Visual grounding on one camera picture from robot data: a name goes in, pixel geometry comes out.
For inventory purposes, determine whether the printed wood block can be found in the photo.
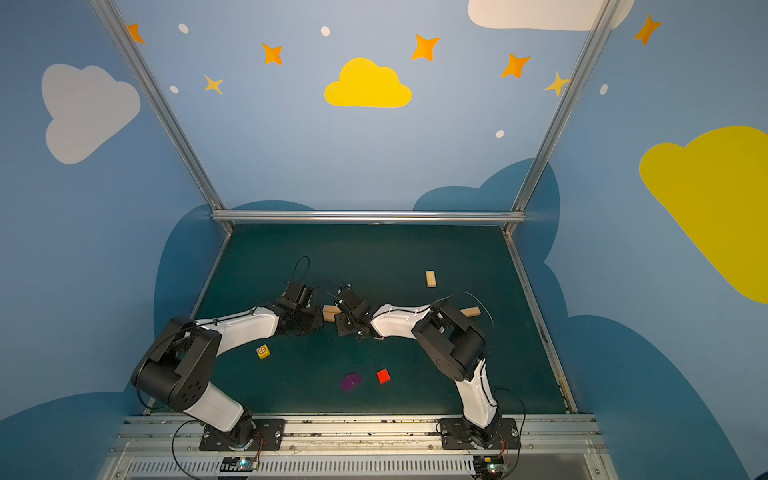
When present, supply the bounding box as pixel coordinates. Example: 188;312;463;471
322;305;341;322

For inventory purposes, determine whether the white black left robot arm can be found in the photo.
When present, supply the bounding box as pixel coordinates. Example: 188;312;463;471
130;281;324;451

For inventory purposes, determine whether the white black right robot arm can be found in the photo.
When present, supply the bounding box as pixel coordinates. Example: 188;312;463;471
335;284;501;448

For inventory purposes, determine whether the purple block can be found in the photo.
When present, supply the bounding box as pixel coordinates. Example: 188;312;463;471
341;373;363;392

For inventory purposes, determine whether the wood block far right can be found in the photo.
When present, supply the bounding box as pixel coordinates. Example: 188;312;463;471
425;271;437;288

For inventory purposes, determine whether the wood block right side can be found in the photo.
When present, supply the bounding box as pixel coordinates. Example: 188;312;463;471
461;307;481;317

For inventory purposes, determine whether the yellow cube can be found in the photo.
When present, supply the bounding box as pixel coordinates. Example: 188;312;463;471
257;345;271;359

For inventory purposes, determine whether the red cube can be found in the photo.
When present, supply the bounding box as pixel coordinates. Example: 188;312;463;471
377;369;391;384

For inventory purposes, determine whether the left green circuit board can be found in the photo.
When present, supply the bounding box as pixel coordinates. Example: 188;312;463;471
219;457;260;473

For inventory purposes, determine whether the green circuit board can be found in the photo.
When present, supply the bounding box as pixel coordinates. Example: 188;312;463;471
219;457;260;473
473;456;509;480

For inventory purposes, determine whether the right green circuit board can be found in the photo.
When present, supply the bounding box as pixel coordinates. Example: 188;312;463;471
473;456;509;480

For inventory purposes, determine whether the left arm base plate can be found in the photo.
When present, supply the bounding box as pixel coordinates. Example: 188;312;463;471
199;418;285;453

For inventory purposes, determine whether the aluminium back frame rail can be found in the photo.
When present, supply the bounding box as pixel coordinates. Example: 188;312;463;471
211;210;526;224

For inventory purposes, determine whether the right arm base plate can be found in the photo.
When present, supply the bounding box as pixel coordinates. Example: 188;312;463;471
436;418;521;450

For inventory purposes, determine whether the aluminium front rail base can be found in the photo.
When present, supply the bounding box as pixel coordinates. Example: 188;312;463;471
99;414;618;479

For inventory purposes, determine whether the aluminium left corner post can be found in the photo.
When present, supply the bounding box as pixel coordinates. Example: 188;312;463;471
90;0;225;213

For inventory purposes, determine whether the aluminium corner post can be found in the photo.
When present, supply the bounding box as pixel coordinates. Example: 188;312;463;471
503;0;622;240
90;0;225;213

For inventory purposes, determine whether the aluminium right corner post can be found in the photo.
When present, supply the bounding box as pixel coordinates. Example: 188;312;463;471
503;0;622;240

